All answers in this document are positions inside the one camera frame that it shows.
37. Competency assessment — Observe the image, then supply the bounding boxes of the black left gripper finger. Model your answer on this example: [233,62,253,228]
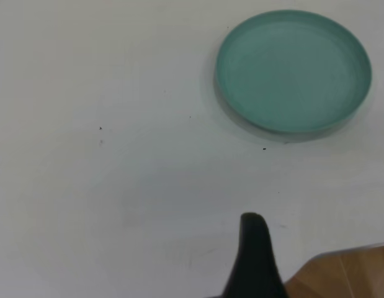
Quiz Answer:
[221,212,288,298]

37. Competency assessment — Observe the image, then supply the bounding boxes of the green round plate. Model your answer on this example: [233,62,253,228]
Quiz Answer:
[213,9,373,135]

